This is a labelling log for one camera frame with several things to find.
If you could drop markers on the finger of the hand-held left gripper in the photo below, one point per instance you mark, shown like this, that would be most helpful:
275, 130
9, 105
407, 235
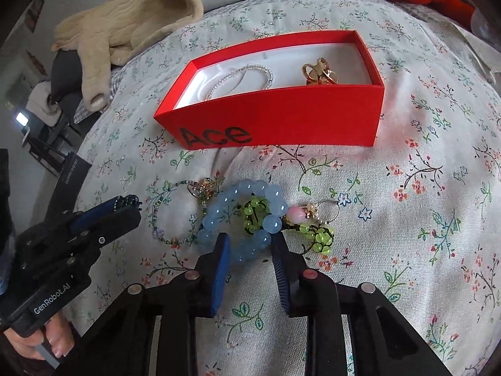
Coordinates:
117, 223
94, 213

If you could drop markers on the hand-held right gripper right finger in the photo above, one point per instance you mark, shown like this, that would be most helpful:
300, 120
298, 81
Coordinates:
280, 278

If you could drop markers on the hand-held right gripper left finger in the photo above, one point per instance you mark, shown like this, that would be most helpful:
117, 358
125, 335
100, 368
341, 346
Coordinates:
219, 278

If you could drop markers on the pink bead gold hoop charm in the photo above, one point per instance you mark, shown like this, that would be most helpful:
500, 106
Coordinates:
295, 214

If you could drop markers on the red jewelry box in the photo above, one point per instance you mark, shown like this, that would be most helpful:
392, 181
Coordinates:
293, 113

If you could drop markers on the person's left hand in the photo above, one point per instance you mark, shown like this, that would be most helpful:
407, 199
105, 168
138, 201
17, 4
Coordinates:
58, 337

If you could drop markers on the black phone box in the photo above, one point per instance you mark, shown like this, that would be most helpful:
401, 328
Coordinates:
72, 172

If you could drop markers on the black chair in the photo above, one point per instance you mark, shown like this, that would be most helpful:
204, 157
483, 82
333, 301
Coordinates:
51, 145

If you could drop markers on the lit white screen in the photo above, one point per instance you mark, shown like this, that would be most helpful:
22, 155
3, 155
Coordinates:
21, 118

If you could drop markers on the white cloth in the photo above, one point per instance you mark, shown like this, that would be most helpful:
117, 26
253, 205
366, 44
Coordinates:
43, 102

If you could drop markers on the dark grey cushion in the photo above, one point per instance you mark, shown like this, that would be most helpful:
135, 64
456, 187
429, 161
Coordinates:
64, 74

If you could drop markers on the beige quilted jacket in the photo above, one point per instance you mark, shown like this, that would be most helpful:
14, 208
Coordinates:
117, 27

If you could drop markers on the red wall hanging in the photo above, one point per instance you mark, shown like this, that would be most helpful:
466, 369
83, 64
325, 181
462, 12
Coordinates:
37, 62

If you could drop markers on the small wall picture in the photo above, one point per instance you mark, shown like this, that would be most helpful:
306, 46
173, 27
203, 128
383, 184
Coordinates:
33, 9

